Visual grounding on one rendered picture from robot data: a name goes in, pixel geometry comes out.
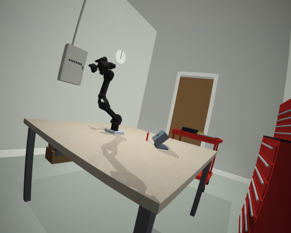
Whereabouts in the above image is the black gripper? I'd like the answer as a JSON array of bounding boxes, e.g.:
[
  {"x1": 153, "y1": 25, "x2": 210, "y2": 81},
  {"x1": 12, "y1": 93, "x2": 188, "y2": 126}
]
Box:
[{"x1": 89, "y1": 57, "x2": 108, "y2": 73}]

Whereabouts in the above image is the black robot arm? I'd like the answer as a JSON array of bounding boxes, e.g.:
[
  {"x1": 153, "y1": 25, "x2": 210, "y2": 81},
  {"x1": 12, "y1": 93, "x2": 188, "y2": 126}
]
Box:
[{"x1": 97, "y1": 62, "x2": 122, "y2": 131}]

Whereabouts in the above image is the grey sloped panel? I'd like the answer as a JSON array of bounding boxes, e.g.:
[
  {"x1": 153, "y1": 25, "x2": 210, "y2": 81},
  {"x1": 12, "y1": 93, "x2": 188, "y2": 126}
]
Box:
[{"x1": 152, "y1": 130, "x2": 169, "y2": 150}]

